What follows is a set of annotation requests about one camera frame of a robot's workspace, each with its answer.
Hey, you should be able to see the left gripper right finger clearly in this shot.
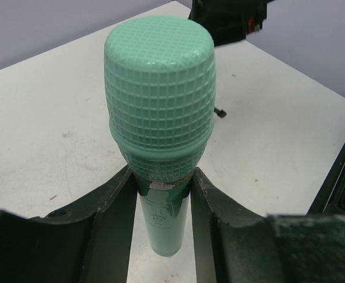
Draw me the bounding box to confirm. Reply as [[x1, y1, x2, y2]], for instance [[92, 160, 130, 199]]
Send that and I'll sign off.
[[191, 169, 345, 282]]

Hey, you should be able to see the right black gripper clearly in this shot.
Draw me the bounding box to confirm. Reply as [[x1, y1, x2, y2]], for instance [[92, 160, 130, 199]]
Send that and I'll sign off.
[[188, 0, 268, 47]]

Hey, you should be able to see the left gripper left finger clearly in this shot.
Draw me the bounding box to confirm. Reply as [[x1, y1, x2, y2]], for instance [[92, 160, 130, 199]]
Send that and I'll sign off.
[[0, 167, 137, 282]]

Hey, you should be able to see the teal microphone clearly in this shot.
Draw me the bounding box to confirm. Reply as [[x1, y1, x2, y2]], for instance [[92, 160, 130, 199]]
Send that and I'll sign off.
[[104, 16, 216, 257]]

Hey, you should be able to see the tripod shock mount stand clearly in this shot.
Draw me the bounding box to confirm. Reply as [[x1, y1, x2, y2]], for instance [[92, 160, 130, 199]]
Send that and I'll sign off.
[[214, 107, 227, 118]]

